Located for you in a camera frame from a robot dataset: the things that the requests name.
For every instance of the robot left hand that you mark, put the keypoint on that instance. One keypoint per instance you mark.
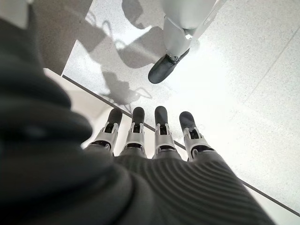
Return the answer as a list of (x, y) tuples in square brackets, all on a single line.
[(70, 175)]

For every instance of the grey robot left leg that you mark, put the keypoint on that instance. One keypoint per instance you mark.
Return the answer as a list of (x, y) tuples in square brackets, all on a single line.
[(178, 35)]

